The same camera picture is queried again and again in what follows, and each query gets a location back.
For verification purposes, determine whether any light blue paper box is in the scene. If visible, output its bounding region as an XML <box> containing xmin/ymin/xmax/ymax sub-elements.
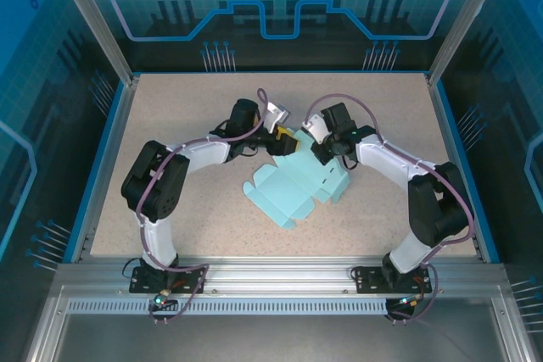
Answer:
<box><xmin>242</xmin><ymin>126</ymin><xmax>352</xmax><ymax>231</ymax></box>

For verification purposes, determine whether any aluminium side rail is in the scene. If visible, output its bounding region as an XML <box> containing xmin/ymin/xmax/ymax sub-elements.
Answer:
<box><xmin>425</xmin><ymin>73</ymin><xmax>487</xmax><ymax>264</ymax></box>
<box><xmin>70</xmin><ymin>74</ymin><xmax>142</xmax><ymax>265</ymax></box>

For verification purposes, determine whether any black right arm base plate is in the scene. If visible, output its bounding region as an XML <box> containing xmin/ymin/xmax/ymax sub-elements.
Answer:
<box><xmin>350</xmin><ymin>264</ymin><xmax>434</xmax><ymax>295</ymax></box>

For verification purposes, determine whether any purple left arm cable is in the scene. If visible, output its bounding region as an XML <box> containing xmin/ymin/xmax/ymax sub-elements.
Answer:
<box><xmin>135</xmin><ymin>87</ymin><xmax>272</xmax><ymax>326</ymax></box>

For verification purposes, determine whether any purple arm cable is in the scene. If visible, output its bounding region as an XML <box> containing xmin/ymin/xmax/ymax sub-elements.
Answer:
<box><xmin>305</xmin><ymin>93</ymin><xmax>475</xmax><ymax>325</ymax></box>
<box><xmin>135</xmin><ymin>87</ymin><xmax>272</xmax><ymax>326</ymax></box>

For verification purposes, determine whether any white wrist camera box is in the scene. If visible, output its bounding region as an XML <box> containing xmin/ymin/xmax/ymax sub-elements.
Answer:
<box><xmin>301</xmin><ymin>114</ymin><xmax>330</xmax><ymax>145</ymax></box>
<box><xmin>261</xmin><ymin>98</ymin><xmax>290</xmax><ymax>134</ymax></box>

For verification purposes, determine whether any aluminium frame post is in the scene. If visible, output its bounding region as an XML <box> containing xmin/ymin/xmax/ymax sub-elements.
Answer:
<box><xmin>426</xmin><ymin>0</ymin><xmax>510</xmax><ymax>86</ymax></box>
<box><xmin>47</xmin><ymin>0</ymin><xmax>141</xmax><ymax>86</ymax></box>

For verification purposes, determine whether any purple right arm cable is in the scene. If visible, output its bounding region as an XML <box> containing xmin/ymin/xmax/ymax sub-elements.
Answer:
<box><xmin>305</xmin><ymin>93</ymin><xmax>475</xmax><ymax>325</ymax></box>

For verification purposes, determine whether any slotted grey cable duct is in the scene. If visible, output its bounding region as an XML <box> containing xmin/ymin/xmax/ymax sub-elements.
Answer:
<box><xmin>66</xmin><ymin>298</ymin><xmax>389</xmax><ymax>315</ymax></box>

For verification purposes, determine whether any aluminium mounting rail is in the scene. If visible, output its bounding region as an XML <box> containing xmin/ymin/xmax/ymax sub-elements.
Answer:
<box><xmin>57</xmin><ymin>256</ymin><xmax>508</xmax><ymax>295</ymax></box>

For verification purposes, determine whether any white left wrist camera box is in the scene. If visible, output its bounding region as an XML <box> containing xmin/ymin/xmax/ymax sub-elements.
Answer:
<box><xmin>261</xmin><ymin>98</ymin><xmax>290</xmax><ymax>134</ymax></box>

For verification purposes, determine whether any cable connector with green light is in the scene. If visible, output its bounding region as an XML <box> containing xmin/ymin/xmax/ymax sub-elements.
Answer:
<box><xmin>398</xmin><ymin>293</ymin><xmax>427</xmax><ymax>310</ymax></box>
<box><xmin>153</xmin><ymin>287</ymin><xmax>173</xmax><ymax>308</ymax></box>

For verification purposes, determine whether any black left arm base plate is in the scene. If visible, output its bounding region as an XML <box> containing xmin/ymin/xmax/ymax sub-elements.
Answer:
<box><xmin>129</xmin><ymin>265</ymin><xmax>208</xmax><ymax>295</ymax></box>

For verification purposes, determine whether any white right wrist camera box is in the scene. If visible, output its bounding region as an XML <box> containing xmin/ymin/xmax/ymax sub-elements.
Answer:
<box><xmin>301</xmin><ymin>114</ymin><xmax>330</xmax><ymax>145</ymax></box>

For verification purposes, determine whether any metal front frame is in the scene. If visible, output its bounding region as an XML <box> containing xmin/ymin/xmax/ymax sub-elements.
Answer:
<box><xmin>23</xmin><ymin>284</ymin><xmax>538</xmax><ymax>362</ymax></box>

